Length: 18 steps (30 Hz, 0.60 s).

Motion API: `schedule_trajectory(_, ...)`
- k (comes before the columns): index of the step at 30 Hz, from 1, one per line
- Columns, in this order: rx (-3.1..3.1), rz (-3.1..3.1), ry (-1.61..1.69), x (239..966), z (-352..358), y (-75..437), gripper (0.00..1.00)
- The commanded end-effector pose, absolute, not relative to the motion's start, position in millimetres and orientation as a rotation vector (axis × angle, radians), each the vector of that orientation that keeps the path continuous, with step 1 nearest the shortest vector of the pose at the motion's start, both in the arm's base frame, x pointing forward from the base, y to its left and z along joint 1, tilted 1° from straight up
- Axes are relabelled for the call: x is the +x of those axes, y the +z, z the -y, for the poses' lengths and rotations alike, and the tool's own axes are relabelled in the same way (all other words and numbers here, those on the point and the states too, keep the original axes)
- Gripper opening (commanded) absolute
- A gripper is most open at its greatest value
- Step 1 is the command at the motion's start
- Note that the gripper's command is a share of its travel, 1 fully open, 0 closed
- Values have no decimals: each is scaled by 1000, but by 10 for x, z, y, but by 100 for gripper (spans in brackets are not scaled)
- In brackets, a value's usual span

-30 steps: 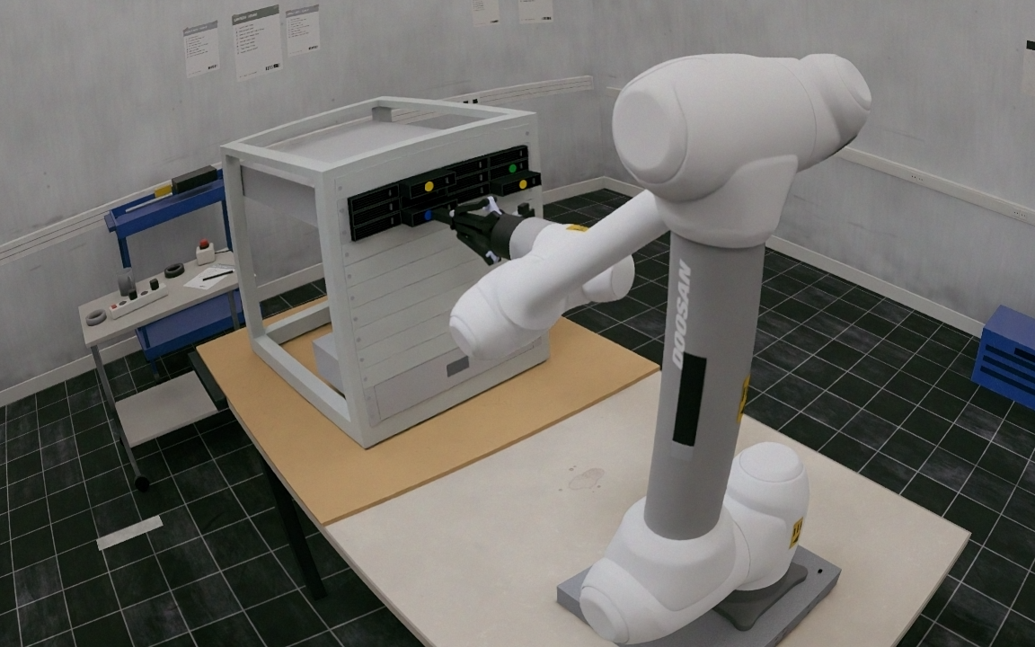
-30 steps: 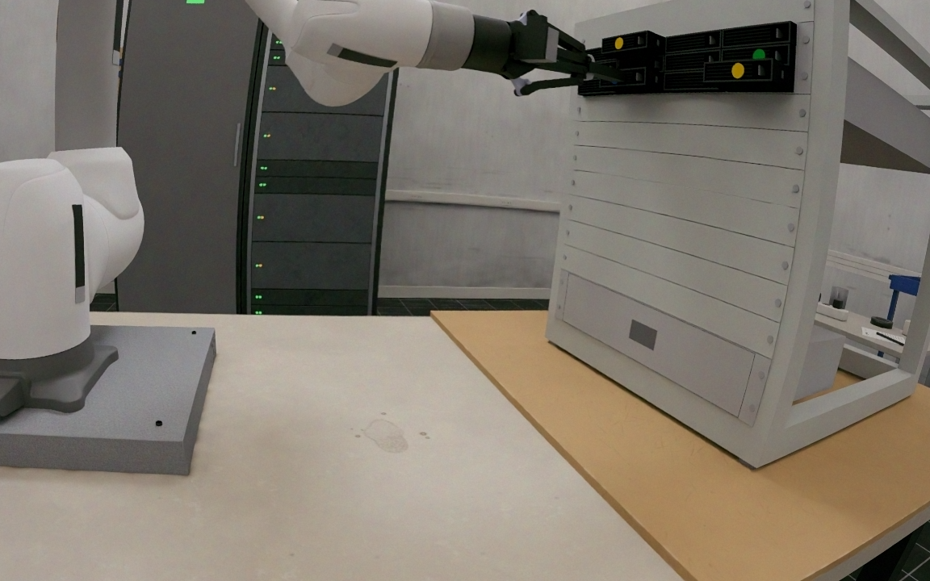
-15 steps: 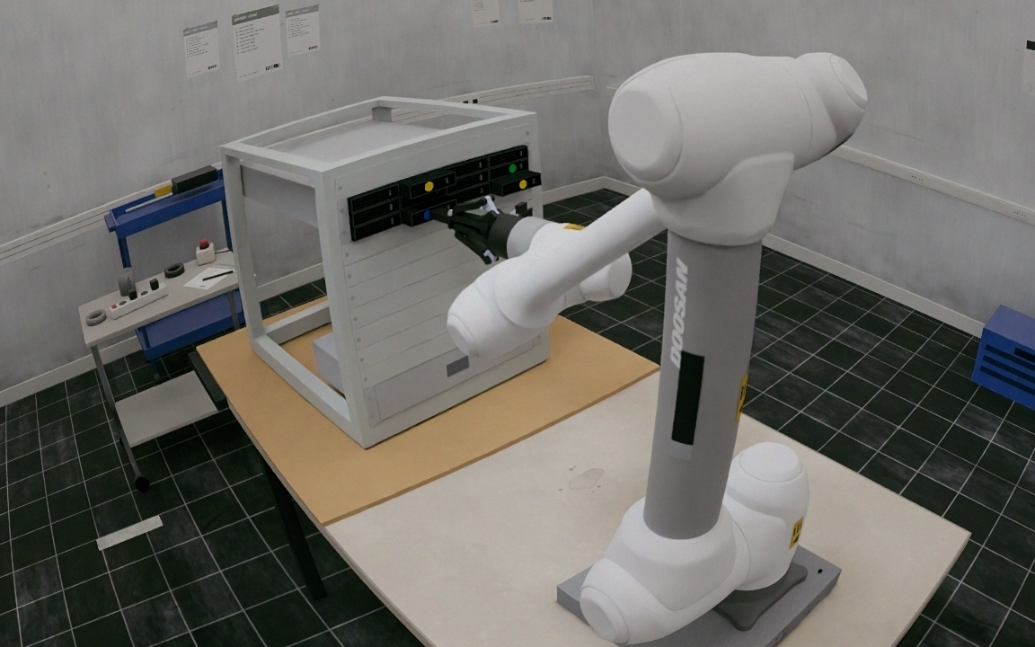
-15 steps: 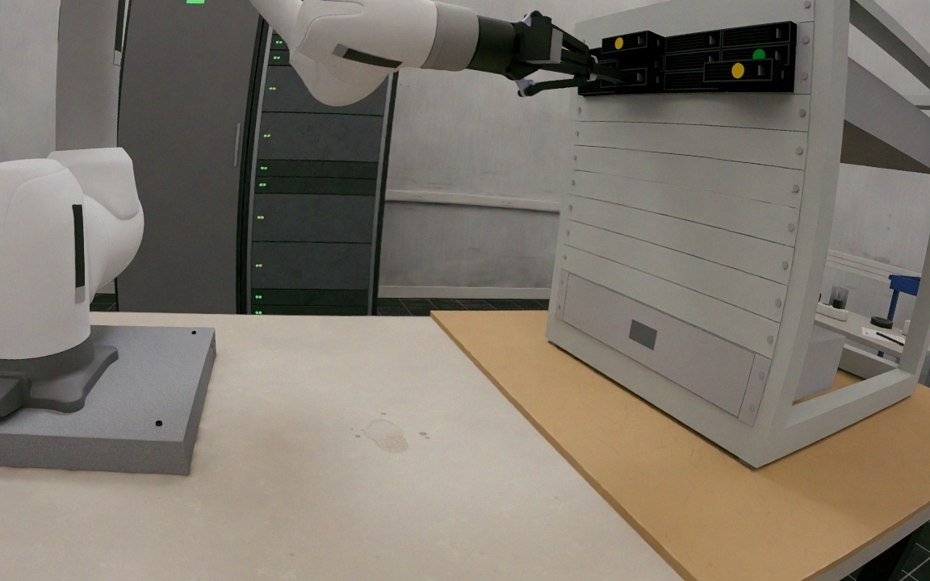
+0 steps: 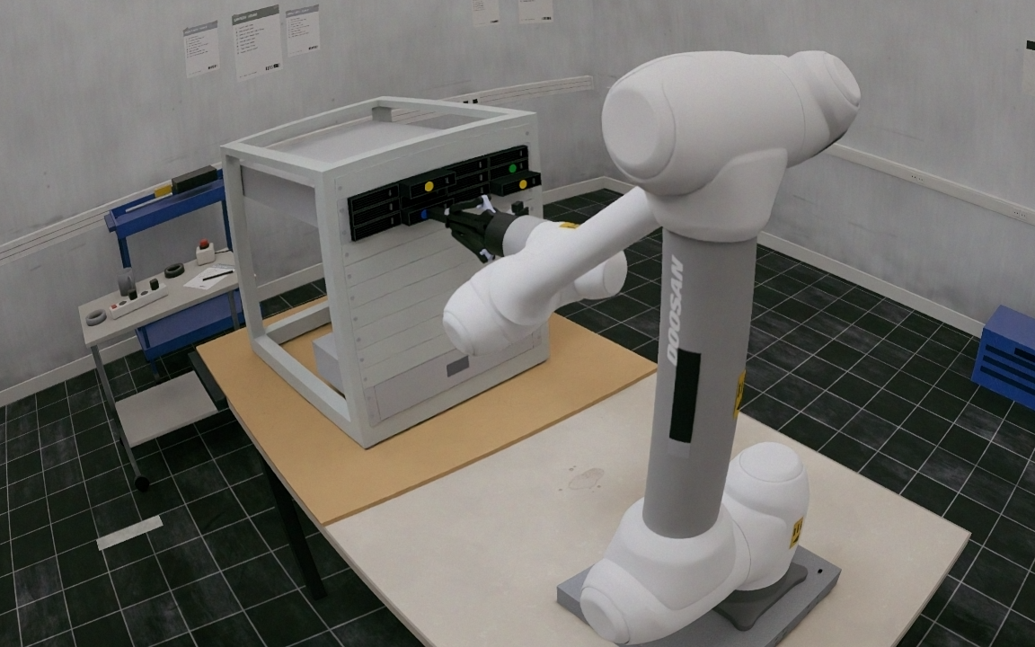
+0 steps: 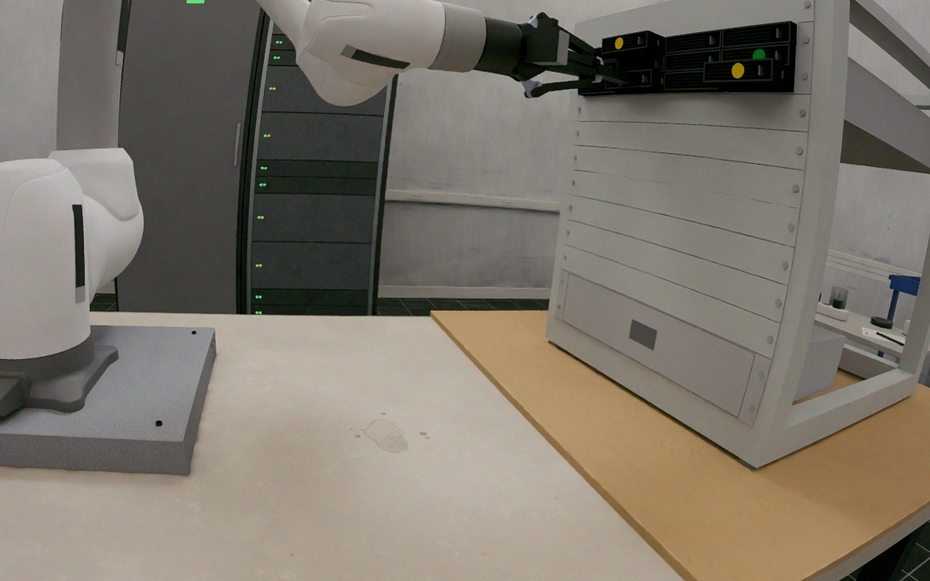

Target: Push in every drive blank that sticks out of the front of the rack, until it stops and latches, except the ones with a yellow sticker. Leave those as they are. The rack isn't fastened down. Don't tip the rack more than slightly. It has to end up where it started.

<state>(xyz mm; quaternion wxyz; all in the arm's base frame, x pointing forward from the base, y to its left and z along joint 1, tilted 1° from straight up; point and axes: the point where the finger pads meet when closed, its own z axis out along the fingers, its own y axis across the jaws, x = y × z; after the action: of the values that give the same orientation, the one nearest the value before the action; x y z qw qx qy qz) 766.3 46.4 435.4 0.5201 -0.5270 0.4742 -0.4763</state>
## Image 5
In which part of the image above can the tan flat board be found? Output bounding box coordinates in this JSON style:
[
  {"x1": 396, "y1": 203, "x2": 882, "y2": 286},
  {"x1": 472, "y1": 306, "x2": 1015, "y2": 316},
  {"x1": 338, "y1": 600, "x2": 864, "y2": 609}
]
[{"x1": 196, "y1": 312, "x2": 658, "y2": 527}]

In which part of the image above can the white server rack frame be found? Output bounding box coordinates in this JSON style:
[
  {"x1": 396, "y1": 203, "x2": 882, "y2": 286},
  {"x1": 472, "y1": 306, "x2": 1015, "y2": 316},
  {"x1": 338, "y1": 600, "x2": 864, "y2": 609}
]
[{"x1": 220, "y1": 96, "x2": 550, "y2": 449}]

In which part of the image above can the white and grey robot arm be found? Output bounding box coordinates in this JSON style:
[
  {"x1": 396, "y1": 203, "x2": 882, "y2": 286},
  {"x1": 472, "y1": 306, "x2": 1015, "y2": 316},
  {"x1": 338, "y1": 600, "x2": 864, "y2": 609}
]
[{"x1": 443, "y1": 51, "x2": 861, "y2": 645}]

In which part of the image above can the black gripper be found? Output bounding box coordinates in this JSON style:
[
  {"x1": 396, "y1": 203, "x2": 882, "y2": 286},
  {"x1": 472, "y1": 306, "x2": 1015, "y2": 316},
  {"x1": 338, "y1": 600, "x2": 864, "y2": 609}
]
[{"x1": 426, "y1": 194, "x2": 519, "y2": 263}]

